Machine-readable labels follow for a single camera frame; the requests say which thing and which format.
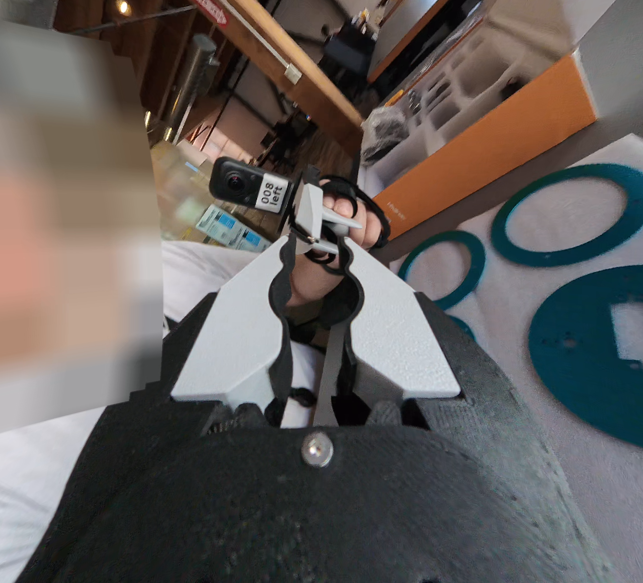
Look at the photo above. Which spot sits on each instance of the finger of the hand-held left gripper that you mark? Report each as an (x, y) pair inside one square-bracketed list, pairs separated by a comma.
[(310, 211), (321, 247)]

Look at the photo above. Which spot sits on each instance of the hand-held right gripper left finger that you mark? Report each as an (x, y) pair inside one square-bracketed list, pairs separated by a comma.
[(226, 341)]

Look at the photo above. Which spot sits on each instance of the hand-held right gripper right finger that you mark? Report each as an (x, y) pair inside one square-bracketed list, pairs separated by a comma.
[(402, 341)]

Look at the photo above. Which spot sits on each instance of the person's left hand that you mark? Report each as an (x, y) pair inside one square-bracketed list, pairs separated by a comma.
[(369, 228)]

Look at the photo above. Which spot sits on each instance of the blue white carton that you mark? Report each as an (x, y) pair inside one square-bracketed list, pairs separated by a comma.
[(231, 231)]

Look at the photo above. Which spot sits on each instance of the small blue holed disc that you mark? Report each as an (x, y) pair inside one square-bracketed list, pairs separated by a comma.
[(464, 329)]

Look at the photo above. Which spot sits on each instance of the person in white shirt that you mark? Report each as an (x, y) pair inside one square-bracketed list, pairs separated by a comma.
[(201, 266)]

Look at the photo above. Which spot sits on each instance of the grey bubble wrap bag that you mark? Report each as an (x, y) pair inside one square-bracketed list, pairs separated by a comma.
[(384, 138)]

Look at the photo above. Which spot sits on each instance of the white foam sheet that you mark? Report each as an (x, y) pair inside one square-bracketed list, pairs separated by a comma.
[(502, 281)]

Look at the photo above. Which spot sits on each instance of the large wooden ceiling beam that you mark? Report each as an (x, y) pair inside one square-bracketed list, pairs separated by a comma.
[(261, 40)]

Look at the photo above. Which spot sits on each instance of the black rolling cart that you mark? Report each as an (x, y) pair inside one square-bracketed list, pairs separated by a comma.
[(346, 50)]

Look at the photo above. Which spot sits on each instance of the large blue metal disc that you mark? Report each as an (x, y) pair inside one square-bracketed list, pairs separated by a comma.
[(567, 367)]

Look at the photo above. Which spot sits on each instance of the orange cardboard box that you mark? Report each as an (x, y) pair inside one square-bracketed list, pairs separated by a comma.
[(477, 166)]

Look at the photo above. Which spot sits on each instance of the wood-edged table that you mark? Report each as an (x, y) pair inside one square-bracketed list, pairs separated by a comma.
[(427, 5)]

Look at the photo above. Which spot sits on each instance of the white foam box insert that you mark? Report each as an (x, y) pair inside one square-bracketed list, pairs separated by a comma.
[(507, 58)]

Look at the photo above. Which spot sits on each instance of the metal air duct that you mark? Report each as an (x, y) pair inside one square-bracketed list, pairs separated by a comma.
[(196, 75)]

